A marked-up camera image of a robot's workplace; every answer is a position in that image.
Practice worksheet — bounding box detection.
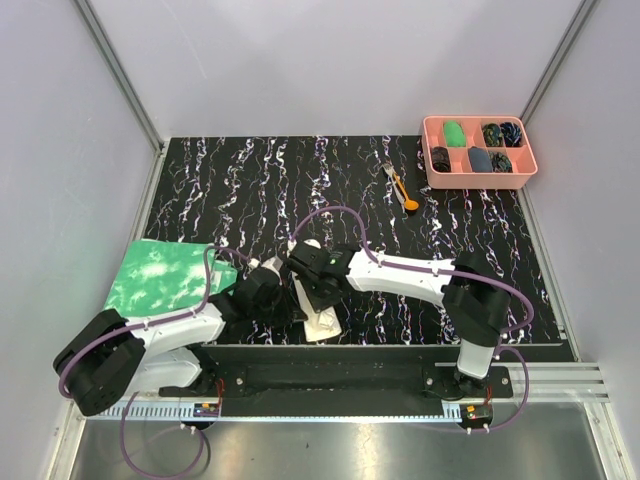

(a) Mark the white cloth napkin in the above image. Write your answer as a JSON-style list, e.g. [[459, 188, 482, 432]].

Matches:
[[294, 276, 342, 342]]

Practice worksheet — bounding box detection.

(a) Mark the orange plastic spoon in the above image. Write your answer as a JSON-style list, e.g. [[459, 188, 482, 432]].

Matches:
[[396, 173, 420, 213]]

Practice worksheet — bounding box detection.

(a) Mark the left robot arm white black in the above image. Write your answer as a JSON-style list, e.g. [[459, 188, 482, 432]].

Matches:
[[53, 257, 308, 417]]

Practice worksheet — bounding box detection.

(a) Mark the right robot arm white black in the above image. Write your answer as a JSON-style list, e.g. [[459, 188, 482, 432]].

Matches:
[[285, 240, 511, 397]]

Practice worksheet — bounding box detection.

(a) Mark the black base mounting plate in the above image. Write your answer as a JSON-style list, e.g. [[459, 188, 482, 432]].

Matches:
[[158, 344, 515, 417]]

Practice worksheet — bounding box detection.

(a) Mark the green white patterned cloth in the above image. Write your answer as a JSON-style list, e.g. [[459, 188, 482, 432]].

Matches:
[[104, 240, 238, 318]]

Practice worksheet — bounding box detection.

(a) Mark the black marble pattern mat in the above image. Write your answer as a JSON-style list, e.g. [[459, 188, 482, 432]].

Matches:
[[145, 136, 562, 344]]

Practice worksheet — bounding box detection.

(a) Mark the silver metal fork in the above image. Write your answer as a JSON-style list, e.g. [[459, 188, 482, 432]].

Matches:
[[382, 163, 405, 206]]

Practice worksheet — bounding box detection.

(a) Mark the dark brown rolled cloth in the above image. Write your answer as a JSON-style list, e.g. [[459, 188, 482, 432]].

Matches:
[[431, 146, 451, 173]]

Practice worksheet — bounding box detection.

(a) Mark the pink compartment tray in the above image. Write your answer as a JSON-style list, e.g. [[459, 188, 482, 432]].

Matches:
[[422, 116, 538, 190]]

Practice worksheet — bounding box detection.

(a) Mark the green rolled cloth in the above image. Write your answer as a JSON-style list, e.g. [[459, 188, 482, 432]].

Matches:
[[443, 120, 466, 148]]

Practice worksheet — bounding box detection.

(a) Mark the blue grey rolled cloth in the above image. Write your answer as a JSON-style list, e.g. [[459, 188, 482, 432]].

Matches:
[[468, 147, 493, 173]]

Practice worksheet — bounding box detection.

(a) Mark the dark teal patterned roll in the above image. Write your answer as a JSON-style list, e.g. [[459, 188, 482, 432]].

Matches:
[[490, 152, 513, 173]]

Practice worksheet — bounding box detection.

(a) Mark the dark green patterned roll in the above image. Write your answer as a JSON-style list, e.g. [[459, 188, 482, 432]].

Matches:
[[482, 123, 503, 147]]

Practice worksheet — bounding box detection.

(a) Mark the dark blue patterned roll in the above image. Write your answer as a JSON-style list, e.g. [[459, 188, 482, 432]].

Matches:
[[500, 122, 523, 148]]

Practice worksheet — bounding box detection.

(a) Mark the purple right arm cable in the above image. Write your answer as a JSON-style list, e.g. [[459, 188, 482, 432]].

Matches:
[[287, 204, 534, 434]]

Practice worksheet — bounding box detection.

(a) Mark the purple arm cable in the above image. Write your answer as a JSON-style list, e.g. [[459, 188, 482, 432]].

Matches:
[[287, 204, 534, 434], [58, 244, 261, 476]]

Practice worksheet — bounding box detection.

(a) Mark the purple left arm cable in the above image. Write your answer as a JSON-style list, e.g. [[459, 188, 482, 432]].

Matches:
[[58, 244, 261, 476]]

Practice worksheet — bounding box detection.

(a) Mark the left aluminium frame post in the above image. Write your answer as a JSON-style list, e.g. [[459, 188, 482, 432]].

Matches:
[[71, 0, 164, 152]]

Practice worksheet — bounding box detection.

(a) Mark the aluminium frame post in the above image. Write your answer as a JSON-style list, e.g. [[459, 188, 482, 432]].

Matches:
[[520, 0, 600, 124], [71, 0, 164, 152]]

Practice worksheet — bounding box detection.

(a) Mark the right aluminium frame post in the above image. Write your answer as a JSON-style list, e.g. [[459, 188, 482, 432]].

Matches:
[[520, 0, 600, 124]]

